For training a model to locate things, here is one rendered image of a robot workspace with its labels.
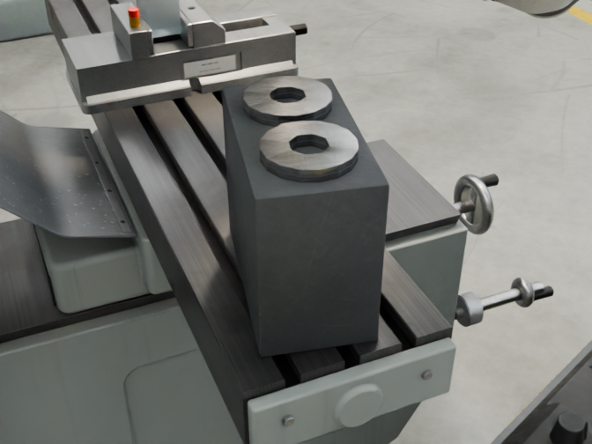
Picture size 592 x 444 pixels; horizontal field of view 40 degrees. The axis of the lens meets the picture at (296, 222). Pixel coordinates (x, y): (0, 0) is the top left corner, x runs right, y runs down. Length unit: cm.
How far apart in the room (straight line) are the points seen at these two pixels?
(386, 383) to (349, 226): 18
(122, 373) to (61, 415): 11
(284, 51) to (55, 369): 60
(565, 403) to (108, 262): 71
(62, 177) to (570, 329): 156
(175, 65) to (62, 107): 221
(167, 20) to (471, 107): 226
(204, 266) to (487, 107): 258
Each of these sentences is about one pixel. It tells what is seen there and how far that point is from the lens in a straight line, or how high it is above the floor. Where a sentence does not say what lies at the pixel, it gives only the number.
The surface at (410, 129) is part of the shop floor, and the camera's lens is 318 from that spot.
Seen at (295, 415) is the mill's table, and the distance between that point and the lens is 80.
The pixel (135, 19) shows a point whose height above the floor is 108.
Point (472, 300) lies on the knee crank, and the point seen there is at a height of 57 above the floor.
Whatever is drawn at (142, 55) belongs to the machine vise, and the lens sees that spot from 124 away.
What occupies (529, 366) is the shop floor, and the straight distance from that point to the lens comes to 223.
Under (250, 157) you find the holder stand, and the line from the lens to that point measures 74.
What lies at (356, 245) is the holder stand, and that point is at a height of 108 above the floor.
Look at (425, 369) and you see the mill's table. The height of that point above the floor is 93.
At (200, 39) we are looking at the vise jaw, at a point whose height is 104.
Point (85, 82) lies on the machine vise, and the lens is 124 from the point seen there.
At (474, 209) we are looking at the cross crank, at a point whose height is 66.
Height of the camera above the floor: 153
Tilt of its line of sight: 35 degrees down
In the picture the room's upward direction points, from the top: straight up
